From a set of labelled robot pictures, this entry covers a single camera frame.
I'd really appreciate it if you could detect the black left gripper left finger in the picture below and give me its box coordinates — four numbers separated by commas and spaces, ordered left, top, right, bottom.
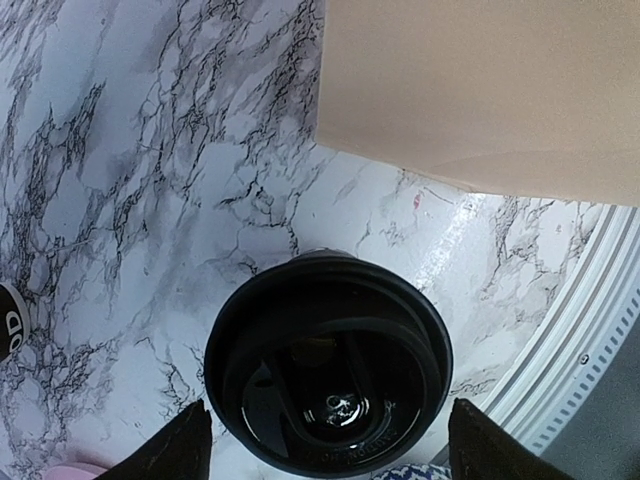
104, 400, 212, 479

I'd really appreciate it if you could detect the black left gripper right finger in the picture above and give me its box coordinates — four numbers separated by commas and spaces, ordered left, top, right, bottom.
448, 399, 572, 480

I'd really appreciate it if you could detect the single black paper cup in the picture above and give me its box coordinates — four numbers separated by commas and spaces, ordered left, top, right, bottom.
203, 249, 454, 479

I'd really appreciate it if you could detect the stack of black paper cups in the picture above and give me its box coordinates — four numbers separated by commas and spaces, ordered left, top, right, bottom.
0, 282, 31, 361

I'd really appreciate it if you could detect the brown paper takeout bag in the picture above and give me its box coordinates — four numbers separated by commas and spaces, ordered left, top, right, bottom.
316, 1, 639, 206

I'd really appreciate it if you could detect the pink plastic plate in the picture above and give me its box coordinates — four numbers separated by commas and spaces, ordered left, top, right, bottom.
43, 462, 106, 480

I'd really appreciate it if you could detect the aluminium front frame rail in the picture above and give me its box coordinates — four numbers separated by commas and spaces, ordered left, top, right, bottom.
481, 206, 639, 455

